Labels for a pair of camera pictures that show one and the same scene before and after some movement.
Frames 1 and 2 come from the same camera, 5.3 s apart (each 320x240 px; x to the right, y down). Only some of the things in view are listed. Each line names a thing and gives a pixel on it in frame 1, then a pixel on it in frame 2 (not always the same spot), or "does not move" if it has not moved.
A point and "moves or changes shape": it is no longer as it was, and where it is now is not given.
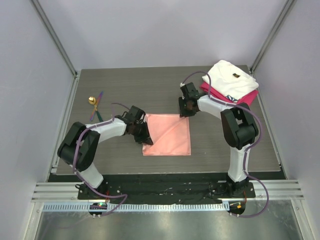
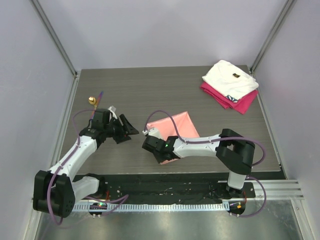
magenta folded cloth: [215, 94] does not move
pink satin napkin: [170, 134] moves or changes shape
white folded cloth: [230, 79] does not move
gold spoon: [92, 100] does not move
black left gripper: [146, 137] → [129, 129]
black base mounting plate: [168, 187] does not move
